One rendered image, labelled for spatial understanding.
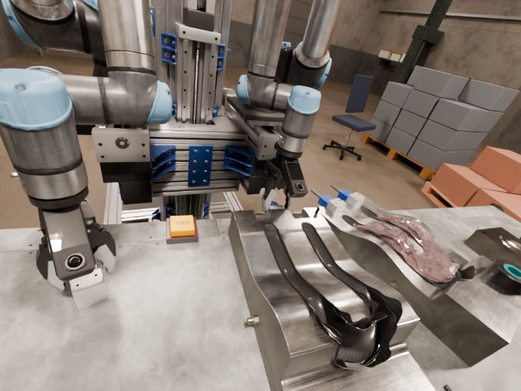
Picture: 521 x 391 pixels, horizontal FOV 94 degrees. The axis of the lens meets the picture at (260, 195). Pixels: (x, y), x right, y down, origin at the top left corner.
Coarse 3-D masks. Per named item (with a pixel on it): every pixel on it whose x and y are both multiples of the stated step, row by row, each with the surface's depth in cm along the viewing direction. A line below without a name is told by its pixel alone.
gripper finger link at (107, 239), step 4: (104, 228) 43; (100, 232) 42; (104, 232) 42; (108, 232) 44; (104, 236) 43; (108, 236) 43; (104, 240) 43; (108, 240) 44; (112, 240) 44; (100, 244) 43; (108, 244) 44; (112, 244) 45; (112, 248) 45; (112, 252) 46
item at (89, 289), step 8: (96, 264) 50; (96, 272) 47; (72, 280) 45; (80, 280) 45; (88, 280) 45; (96, 280) 46; (104, 280) 46; (72, 288) 44; (80, 288) 44; (88, 288) 44; (96, 288) 46; (104, 288) 47; (80, 296) 44; (88, 296) 46; (96, 296) 47; (104, 296) 48; (80, 304) 45; (88, 304) 47
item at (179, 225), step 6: (174, 216) 66; (180, 216) 67; (186, 216) 67; (192, 216) 68; (174, 222) 64; (180, 222) 65; (186, 222) 65; (192, 222) 66; (174, 228) 63; (180, 228) 63; (186, 228) 64; (192, 228) 64; (174, 234) 63; (180, 234) 63; (186, 234) 64; (192, 234) 64
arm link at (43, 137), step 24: (0, 72) 27; (24, 72) 29; (0, 96) 26; (24, 96) 26; (48, 96) 28; (0, 120) 27; (24, 120) 27; (48, 120) 29; (72, 120) 32; (24, 144) 29; (48, 144) 30; (72, 144) 32; (24, 168) 30; (48, 168) 31; (72, 168) 33
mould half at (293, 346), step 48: (240, 240) 58; (288, 240) 60; (336, 240) 64; (288, 288) 47; (336, 288) 47; (384, 288) 48; (288, 336) 36; (288, 384) 37; (336, 384) 39; (384, 384) 40
